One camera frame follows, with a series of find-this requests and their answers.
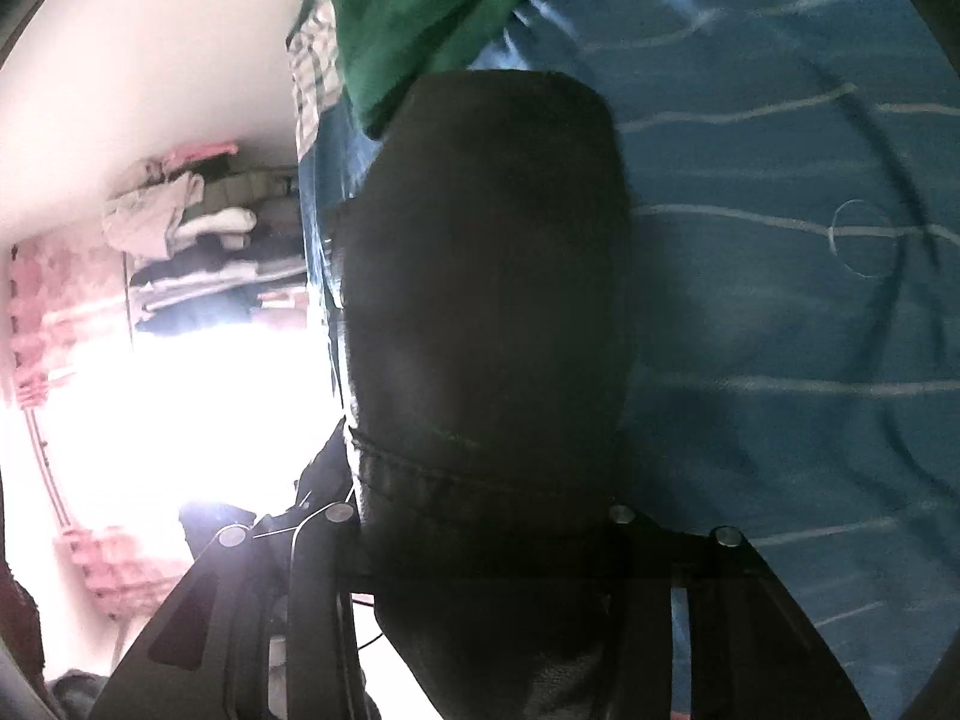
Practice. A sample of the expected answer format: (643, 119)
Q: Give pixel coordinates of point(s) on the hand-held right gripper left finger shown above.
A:
(322, 562)

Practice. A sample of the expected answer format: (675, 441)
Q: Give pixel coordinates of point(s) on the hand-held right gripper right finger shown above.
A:
(645, 562)

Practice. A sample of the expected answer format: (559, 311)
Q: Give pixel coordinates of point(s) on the black leather jacket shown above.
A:
(487, 277)

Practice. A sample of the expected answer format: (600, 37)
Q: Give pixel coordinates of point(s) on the clothes on rack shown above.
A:
(195, 240)

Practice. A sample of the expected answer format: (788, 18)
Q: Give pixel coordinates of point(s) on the blue striped bed sheet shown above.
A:
(787, 315)

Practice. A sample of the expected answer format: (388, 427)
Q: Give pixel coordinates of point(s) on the plaid blanket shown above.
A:
(311, 75)

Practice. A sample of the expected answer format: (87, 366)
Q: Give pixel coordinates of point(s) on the green garment with white stripes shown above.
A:
(405, 15)

